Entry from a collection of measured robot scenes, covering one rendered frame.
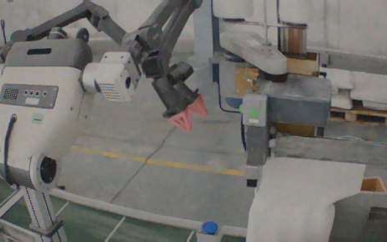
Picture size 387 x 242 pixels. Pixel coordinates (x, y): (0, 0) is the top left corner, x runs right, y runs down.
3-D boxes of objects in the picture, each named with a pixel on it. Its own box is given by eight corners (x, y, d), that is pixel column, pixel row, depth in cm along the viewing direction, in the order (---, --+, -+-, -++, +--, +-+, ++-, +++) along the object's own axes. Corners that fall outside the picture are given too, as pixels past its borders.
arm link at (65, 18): (89, 7, 173) (91, -8, 164) (103, 25, 171) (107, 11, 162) (7, 49, 149) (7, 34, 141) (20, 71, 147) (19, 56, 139)
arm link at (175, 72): (139, 63, 135) (160, 59, 131) (156, 52, 144) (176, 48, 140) (150, 96, 139) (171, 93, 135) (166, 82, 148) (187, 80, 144)
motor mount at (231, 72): (219, 97, 179) (217, 61, 172) (222, 92, 184) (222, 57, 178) (283, 103, 170) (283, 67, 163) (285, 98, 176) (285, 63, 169)
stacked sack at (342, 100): (297, 107, 428) (298, 94, 421) (300, 93, 465) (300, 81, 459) (353, 113, 407) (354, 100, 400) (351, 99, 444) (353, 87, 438)
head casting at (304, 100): (244, 164, 144) (245, 84, 132) (258, 134, 165) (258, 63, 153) (324, 171, 135) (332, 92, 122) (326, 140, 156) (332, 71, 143)
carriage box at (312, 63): (258, 137, 171) (258, 65, 158) (270, 107, 200) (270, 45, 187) (313, 143, 163) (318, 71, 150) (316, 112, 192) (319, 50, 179)
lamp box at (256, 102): (242, 124, 133) (243, 98, 129) (245, 118, 137) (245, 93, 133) (264, 127, 131) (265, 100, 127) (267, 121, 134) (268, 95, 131)
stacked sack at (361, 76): (346, 88, 442) (347, 76, 436) (347, 78, 478) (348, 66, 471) (394, 96, 417) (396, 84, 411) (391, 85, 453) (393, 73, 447)
